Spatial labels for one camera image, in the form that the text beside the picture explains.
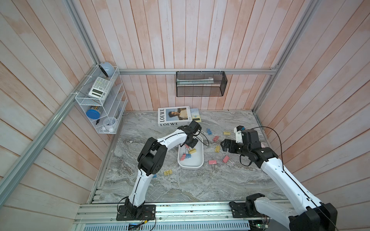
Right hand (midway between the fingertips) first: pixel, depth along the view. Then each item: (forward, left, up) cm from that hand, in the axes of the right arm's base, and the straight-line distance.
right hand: (226, 142), depth 82 cm
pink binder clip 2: (-5, +7, -15) cm, 17 cm away
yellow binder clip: (-13, +34, -14) cm, 39 cm away
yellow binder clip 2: (+18, -6, -15) cm, 24 cm away
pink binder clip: (+13, +2, -15) cm, 20 cm away
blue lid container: (+7, +74, +16) cm, 76 cm away
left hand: (+8, +21, -14) cm, 26 cm away
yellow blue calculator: (+36, +16, -15) cm, 42 cm away
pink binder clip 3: (-3, -2, -17) cm, 17 cm away
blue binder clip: (+20, +6, -16) cm, 26 cm away
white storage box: (-3, +21, -16) cm, 26 cm away
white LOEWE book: (+32, +35, -12) cm, 49 cm away
